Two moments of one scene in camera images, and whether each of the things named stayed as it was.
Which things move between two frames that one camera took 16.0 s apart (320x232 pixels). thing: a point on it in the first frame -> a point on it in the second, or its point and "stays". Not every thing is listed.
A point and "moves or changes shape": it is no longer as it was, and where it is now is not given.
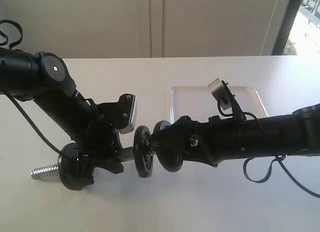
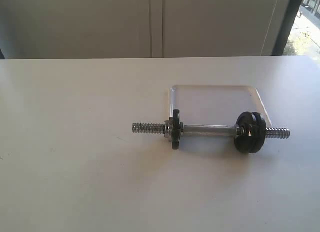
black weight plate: x=142 y=151 moves or changes shape
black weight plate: x=69 y=167 moves or changes shape
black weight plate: x=171 y=158 moves or changes shape
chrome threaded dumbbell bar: x=126 y=154 moves or changes shape
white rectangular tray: x=199 y=102 stays
